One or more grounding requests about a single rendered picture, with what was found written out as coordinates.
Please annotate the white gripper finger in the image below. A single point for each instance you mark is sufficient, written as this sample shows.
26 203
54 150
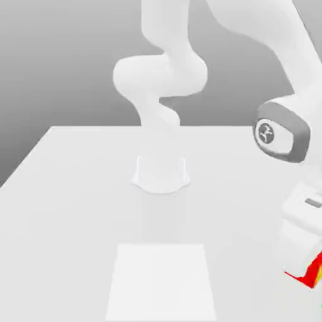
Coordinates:
294 249

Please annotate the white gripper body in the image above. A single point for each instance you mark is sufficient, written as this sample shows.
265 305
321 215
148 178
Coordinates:
299 213

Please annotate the small red cube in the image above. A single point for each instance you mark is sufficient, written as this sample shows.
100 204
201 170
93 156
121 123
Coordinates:
312 275

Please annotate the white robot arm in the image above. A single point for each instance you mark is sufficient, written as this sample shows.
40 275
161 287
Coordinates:
161 75

